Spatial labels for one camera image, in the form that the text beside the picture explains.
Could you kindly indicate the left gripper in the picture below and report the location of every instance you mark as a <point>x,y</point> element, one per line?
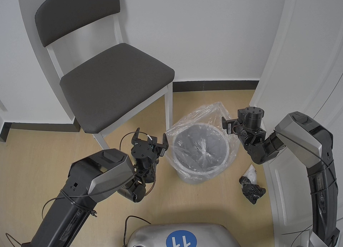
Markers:
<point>163,149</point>

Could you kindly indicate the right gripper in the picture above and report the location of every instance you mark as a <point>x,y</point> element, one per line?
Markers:
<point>230,128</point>

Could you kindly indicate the clear plastic bag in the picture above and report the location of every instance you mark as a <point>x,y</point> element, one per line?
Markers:
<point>214,112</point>

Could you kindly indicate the white wrapper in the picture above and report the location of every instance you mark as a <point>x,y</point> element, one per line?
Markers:
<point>252,173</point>

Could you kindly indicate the black plastic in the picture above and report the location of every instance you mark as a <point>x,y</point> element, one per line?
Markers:
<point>252,191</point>

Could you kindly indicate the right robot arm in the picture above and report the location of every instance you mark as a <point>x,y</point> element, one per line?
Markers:
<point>302,138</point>

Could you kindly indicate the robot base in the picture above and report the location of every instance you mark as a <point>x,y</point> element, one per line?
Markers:
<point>214,238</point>

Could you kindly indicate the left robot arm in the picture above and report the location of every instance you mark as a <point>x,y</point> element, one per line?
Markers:
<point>101,171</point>

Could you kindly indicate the white trash bin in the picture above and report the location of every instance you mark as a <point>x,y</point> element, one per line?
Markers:
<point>193,179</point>

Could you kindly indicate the white wardrobe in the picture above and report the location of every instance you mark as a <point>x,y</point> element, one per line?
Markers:
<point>294,79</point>

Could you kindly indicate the grey and white chair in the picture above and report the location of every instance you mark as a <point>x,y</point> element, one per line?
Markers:
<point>112,85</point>

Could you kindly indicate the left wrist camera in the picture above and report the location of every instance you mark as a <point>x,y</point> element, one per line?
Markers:
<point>150,142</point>

